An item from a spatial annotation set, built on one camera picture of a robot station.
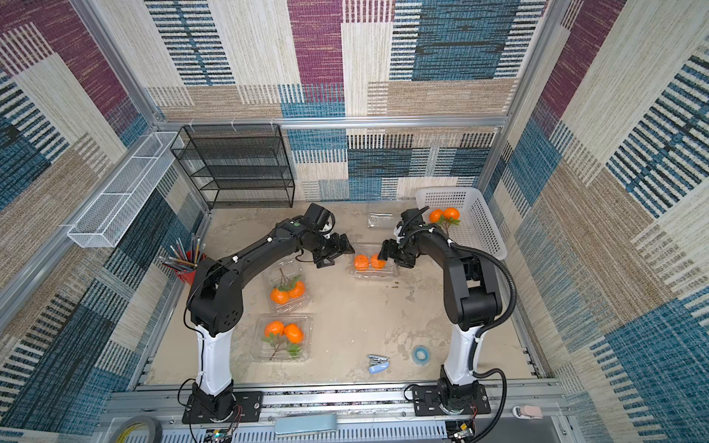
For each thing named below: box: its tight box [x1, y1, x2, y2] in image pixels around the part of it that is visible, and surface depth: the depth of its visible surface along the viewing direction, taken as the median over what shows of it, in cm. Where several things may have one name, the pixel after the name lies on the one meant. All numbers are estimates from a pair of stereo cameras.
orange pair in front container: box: [261, 320, 305, 361], surface depth 83 cm
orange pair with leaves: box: [429, 206, 461, 236], surface depth 111 cm
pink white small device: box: [512, 405, 544, 420], surface depth 71 cm
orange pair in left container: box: [269, 267, 306, 306], surface depth 91 cm
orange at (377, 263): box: [370, 252, 387, 270], surface depth 98 cm
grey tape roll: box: [108, 415, 164, 443], surface depth 71 cm
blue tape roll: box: [411, 345, 432, 367], surface depth 83 cm
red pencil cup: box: [158, 232, 208, 286], surface depth 92 cm
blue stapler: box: [367, 354, 390, 375], surface depth 81 cm
